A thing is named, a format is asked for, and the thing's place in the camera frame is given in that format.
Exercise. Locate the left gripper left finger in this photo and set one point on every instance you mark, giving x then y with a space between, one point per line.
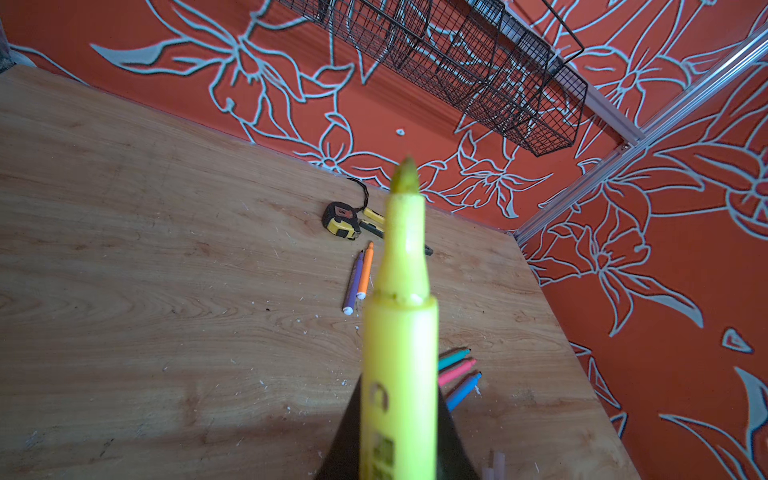
343 458

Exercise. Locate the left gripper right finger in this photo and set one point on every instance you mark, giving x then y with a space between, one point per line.
453 462

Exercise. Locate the clear pen cap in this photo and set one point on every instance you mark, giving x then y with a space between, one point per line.
497 468

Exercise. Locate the yellow marker pen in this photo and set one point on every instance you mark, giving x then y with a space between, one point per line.
399 383

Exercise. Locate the orange marker pen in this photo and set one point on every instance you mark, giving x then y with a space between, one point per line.
365 271

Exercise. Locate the blue marker pen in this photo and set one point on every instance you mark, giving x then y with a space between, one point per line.
462 390

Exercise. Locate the pink marker pen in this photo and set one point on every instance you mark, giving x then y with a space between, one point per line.
456 371

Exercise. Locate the green marker pen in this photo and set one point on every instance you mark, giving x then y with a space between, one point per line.
450 358

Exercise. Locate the purple marker pen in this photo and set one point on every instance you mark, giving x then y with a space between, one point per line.
353 285

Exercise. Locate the yellow black tape measure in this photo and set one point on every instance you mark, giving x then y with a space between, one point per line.
341 220

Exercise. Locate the black wire wall basket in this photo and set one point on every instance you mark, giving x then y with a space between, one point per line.
476 56

